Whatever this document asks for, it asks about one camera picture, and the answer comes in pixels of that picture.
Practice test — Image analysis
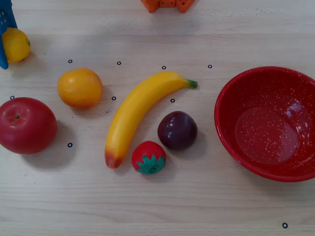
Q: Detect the red plastic strawberry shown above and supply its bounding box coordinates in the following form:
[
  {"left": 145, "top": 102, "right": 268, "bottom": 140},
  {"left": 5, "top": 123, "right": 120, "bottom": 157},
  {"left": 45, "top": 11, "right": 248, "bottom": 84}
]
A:
[{"left": 131, "top": 140, "right": 167, "bottom": 176}]

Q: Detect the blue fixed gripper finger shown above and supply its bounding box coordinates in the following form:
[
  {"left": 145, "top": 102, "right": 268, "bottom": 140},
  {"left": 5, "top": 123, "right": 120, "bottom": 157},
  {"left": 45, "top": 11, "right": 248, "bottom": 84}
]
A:
[{"left": 0, "top": 0, "right": 19, "bottom": 70}]

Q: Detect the orange plastic fruit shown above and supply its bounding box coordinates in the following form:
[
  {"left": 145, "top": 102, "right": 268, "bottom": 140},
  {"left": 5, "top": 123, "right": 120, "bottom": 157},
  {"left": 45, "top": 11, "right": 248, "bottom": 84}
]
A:
[{"left": 57, "top": 68, "right": 103, "bottom": 110}]

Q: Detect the red plastic apple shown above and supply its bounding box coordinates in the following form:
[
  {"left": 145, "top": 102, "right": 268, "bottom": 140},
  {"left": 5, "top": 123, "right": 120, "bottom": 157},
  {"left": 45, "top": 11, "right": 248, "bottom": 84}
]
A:
[{"left": 0, "top": 97, "right": 58, "bottom": 155}]

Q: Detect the red speckled bowl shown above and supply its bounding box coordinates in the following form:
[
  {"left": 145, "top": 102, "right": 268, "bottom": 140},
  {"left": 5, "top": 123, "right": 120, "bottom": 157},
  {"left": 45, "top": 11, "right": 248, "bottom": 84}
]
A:
[{"left": 214, "top": 66, "right": 315, "bottom": 183}]

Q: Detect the purple plastic plum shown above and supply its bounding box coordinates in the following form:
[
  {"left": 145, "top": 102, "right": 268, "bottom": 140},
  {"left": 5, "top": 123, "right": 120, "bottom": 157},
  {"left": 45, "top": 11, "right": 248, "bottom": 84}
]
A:
[{"left": 157, "top": 111, "right": 198, "bottom": 151}]

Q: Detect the yellow plastic banana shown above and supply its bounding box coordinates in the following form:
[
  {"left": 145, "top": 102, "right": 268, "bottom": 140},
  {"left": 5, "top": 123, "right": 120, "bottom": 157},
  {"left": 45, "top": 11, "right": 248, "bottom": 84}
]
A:
[{"left": 104, "top": 70, "right": 198, "bottom": 169}]

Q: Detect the yellow plastic lemon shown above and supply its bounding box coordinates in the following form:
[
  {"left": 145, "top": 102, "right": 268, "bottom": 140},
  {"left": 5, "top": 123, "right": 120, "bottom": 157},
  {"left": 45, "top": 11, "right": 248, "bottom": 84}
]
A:
[{"left": 1, "top": 27, "right": 31, "bottom": 63}]

